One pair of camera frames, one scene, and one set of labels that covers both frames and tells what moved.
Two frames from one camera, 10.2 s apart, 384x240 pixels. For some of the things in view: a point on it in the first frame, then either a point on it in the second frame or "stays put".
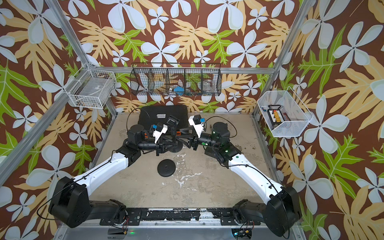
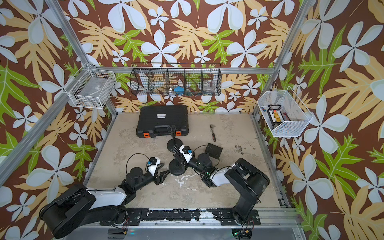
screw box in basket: [275, 114] stays put
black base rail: [223, 216] stays put
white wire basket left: [91, 88] stays put
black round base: [166, 168] → [176, 168]
